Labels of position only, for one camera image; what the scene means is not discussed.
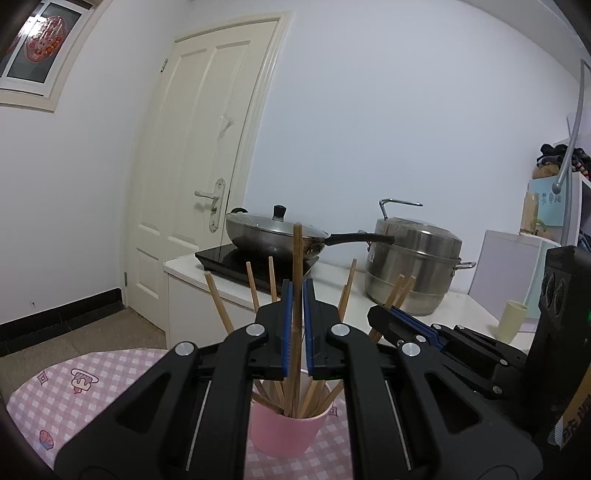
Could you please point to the white counter cabinet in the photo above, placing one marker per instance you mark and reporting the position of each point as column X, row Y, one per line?
column 194, row 314

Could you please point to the light blue box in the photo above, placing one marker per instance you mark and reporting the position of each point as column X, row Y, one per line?
column 551, row 207

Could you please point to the black induction cooktop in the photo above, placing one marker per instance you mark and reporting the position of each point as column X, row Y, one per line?
column 221, row 258

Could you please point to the pink checked tablecloth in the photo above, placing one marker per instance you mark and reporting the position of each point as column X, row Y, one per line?
column 92, row 406

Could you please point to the glass wok lid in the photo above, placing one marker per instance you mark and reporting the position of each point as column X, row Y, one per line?
column 279, row 212

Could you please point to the long wooden chopstick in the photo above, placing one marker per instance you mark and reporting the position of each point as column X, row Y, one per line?
column 298, row 249

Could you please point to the cream framed window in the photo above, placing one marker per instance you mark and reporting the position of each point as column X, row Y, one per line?
column 64, row 83

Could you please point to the cream panel door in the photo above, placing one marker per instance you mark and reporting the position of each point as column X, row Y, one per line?
column 194, row 138

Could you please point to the bunch of wooden chopsticks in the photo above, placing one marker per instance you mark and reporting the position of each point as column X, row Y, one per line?
column 219, row 300

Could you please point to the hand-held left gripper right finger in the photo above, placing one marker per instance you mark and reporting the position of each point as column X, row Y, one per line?
column 308, row 323

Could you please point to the red round window decal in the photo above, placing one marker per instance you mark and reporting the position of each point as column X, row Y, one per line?
column 44, row 39

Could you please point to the grey curved pole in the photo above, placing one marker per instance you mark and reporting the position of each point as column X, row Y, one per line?
column 575, row 124

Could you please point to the pink cup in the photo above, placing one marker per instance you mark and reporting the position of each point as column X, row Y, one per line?
column 286, row 436

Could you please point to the pile of dark clothes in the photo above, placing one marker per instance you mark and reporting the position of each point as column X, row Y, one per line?
column 551, row 154

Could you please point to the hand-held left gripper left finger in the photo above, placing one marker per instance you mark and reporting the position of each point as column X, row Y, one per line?
column 288, row 323

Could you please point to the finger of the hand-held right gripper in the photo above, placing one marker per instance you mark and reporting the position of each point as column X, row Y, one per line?
column 383, row 323
column 425, row 326

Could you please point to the pale yellow cup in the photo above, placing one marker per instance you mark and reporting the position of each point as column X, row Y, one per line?
column 510, row 323

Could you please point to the steel steamer pot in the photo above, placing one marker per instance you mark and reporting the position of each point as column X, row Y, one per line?
column 415, row 258

